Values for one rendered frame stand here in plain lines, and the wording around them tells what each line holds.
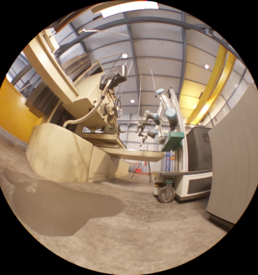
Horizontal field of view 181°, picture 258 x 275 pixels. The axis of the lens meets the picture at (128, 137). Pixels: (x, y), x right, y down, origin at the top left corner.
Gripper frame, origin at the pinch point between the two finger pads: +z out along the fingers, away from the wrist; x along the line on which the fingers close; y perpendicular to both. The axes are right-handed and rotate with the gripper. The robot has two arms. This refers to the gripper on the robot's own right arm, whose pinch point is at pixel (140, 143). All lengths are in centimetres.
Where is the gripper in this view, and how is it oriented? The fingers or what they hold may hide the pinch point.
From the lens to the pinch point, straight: 134.5
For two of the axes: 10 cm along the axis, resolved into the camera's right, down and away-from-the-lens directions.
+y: 8.5, 4.3, -3.1
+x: 0.7, 4.9, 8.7
